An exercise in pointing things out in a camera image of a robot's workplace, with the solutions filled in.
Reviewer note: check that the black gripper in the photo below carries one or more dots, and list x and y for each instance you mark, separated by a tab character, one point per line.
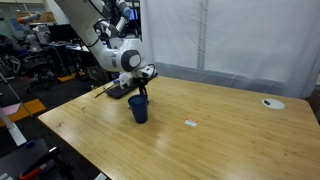
140	81

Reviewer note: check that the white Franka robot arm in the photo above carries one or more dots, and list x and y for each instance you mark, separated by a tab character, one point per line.
100	50

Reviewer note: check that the grey orange-tipped robot arm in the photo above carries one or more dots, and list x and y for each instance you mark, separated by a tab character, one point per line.
30	30

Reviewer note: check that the grey blue-jointed robot arm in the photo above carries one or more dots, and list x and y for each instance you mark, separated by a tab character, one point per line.
125	12

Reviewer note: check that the dark blue plastic cup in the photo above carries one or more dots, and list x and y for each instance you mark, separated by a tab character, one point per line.
138	108

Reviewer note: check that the black computer keyboard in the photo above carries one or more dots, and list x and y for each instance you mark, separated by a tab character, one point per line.
118	91

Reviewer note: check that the small white pink object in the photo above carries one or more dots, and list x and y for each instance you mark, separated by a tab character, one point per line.
191	122

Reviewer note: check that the metal truss pole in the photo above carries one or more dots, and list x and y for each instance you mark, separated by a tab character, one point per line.
202	33

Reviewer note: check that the dark computer monitor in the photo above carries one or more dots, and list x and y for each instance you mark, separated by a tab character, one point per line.
63	32

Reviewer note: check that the black office chair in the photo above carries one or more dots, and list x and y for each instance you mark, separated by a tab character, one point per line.
36	66

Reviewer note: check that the yellow floor mat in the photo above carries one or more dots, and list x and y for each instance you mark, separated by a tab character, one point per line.
30	108

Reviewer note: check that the white curtain sheet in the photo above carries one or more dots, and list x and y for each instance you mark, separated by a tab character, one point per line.
250	43

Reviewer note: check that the white round table grommet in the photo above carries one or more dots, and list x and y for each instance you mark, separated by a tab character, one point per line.
274	104

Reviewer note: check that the white metal bar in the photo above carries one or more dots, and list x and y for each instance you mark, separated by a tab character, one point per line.
13	128

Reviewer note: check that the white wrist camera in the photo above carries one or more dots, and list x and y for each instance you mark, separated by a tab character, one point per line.
125	80

